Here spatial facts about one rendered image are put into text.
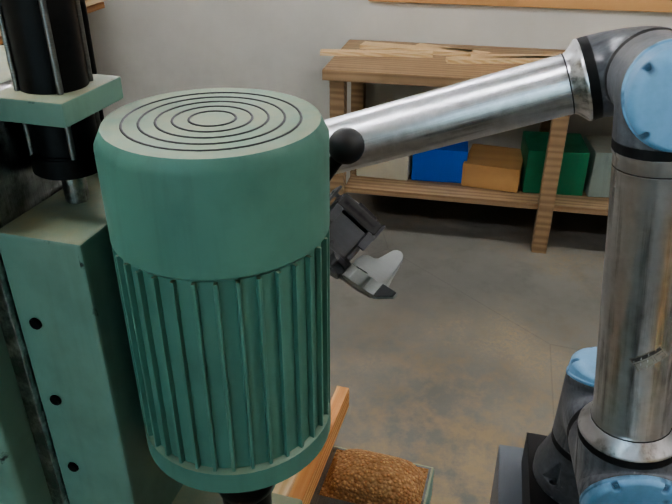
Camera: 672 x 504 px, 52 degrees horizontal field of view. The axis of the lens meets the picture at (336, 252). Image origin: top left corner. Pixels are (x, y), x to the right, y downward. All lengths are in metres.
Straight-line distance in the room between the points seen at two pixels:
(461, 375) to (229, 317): 2.18
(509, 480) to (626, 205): 0.79
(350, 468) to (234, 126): 0.62
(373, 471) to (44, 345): 0.53
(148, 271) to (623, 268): 0.65
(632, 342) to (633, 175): 0.24
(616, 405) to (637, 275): 0.21
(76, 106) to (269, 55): 3.48
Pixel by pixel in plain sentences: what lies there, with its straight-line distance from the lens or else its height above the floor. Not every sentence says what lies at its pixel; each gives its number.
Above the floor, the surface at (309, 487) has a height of 0.93.
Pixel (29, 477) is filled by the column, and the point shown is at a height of 1.16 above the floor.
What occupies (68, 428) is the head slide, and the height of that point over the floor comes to 1.22.
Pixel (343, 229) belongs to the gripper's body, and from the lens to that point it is 0.78.
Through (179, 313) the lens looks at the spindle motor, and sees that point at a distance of 0.52.
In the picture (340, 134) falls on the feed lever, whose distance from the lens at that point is 0.65.
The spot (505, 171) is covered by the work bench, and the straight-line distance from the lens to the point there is 3.49.
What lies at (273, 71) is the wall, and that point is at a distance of 4.03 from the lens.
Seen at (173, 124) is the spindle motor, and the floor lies 1.51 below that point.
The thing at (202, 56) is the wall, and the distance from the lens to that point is 4.16.
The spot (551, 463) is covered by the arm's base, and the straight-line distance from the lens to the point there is 1.40.
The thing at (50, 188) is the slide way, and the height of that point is 1.42.
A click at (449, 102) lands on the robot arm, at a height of 1.38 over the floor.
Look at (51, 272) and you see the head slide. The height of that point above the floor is 1.39.
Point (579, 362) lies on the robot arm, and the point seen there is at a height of 0.91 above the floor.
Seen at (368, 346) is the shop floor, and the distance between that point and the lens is 2.76.
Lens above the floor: 1.67
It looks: 29 degrees down
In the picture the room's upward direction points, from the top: straight up
